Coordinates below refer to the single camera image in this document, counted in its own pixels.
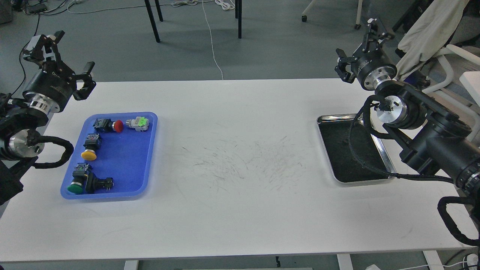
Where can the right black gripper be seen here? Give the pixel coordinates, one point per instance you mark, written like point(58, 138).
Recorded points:
point(370, 64)

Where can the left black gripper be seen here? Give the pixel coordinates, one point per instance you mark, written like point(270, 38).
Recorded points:
point(49, 91)

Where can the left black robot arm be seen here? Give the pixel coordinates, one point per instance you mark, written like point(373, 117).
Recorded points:
point(21, 143)

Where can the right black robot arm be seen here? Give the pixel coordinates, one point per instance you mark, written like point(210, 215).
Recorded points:
point(433, 138)

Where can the steel tray with black mat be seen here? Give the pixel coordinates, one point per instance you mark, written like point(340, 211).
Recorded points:
point(333, 129)

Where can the white chair with beige cloth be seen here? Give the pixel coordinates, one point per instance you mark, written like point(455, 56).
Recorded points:
point(429, 38)

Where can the blue plastic tray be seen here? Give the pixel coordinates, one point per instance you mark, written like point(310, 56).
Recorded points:
point(125, 157)

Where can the black table legs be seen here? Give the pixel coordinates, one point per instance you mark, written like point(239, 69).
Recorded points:
point(155, 16)

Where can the red push button switch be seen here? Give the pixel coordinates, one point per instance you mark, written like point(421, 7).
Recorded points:
point(106, 125)

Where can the yellow push button switch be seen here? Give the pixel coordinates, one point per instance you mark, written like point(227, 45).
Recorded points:
point(92, 144)

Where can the green grey switch module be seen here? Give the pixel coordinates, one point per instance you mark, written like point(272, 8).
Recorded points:
point(139, 124)

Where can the green push button switch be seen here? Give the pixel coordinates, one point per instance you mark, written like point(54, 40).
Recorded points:
point(80, 176)

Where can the black switch module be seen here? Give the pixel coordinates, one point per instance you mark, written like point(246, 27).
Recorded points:
point(93, 183)

